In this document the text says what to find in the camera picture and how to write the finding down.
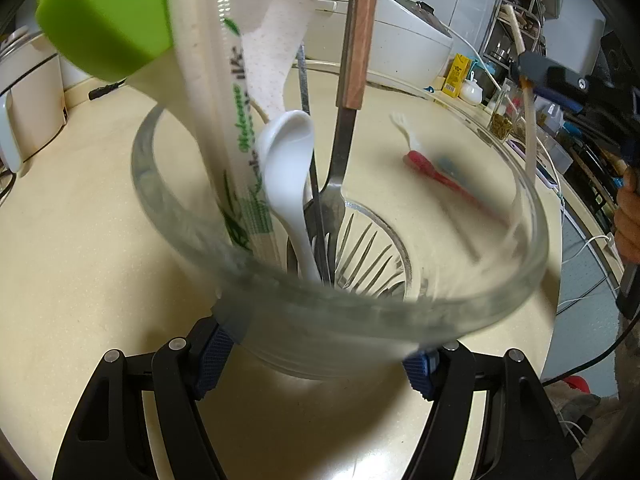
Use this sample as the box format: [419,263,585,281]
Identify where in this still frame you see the speckled white banded chopsticks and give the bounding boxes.
[501,3,537,183]

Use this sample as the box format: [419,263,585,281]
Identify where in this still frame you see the blue plastic spork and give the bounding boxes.
[434,156,469,186]

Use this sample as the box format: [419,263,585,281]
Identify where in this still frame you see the white plastic spork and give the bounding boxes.
[390,112,422,153]

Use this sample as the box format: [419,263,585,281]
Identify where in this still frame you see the red handled utensil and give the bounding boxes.
[404,150,506,224]

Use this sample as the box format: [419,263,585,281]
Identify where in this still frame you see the clear glass tumbler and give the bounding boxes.
[131,78,550,380]

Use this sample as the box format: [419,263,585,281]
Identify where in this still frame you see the wooden handled fork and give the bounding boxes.
[309,0,376,284]

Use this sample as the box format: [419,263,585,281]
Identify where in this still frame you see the small white plastic spoon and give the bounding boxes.
[256,110,320,282]

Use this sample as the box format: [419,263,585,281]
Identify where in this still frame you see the speckled beige large spoon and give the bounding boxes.
[236,0,317,122]

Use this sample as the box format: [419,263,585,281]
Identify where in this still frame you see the disposable chopsticks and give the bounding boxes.
[167,0,281,266]

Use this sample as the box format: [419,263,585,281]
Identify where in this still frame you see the right hand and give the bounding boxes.
[614,167,640,264]

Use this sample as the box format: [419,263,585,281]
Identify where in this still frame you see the glass spice jar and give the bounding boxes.
[488,78,526,141]

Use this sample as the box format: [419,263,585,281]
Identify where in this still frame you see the small white teapot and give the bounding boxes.
[459,72,483,105]

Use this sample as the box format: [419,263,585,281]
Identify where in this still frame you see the yellow box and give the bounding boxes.
[442,53,471,99]

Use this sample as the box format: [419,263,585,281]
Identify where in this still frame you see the white rice cooker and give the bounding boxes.
[304,0,454,89]

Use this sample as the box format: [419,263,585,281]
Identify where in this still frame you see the beige electric cooker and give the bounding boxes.
[0,26,67,174]

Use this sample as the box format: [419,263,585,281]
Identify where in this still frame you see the metal wire rack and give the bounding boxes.
[480,0,546,70]

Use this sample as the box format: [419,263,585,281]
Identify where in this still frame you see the black power cable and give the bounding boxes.
[86,78,126,101]

